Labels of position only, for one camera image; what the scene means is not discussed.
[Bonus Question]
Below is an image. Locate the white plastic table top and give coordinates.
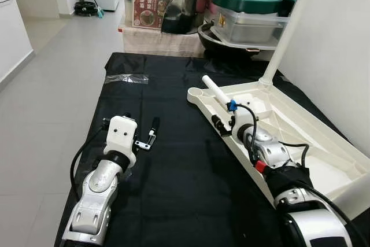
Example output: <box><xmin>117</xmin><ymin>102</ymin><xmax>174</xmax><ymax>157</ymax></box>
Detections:
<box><xmin>187</xmin><ymin>82</ymin><xmax>370</xmax><ymax>219</ymax></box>

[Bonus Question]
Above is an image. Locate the black tablecloth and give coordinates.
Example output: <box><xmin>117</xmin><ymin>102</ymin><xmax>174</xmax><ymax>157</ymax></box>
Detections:
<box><xmin>55</xmin><ymin>52</ymin><xmax>370</xmax><ymax>247</ymax></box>

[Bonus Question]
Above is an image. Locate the clear tape strip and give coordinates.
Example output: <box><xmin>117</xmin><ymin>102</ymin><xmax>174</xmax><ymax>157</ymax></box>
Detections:
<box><xmin>105</xmin><ymin>73</ymin><xmax>149</xmax><ymax>84</ymax></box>

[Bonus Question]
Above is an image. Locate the black wok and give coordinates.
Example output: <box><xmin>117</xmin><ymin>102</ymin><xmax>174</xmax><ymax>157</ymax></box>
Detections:
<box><xmin>198</xmin><ymin>23</ymin><xmax>278</xmax><ymax>58</ymax></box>

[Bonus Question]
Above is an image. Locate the clear plastic storage container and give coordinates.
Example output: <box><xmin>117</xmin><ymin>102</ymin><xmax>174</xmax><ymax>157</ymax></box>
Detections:
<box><xmin>219</xmin><ymin>10</ymin><xmax>288</xmax><ymax>44</ymax></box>

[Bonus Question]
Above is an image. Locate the red printed carton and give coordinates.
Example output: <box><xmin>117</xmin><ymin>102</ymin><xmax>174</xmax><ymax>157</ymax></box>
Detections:
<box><xmin>132</xmin><ymin>0</ymin><xmax>169</xmax><ymax>29</ymax></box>

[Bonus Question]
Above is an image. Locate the black glossy bag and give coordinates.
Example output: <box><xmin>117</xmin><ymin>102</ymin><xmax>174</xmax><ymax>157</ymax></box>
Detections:
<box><xmin>161</xmin><ymin>0</ymin><xmax>203</xmax><ymax>35</ymax></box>

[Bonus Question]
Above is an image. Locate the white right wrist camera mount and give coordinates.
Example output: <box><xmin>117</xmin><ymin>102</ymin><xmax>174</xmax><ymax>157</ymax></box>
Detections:
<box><xmin>229</xmin><ymin>107</ymin><xmax>250</xmax><ymax>142</ymax></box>

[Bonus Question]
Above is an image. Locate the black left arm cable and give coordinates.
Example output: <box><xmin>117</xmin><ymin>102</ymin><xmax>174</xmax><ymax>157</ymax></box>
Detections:
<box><xmin>69</xmin><ymin>121</ymin><xmax>110</xmax><ymax>198</ymax></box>

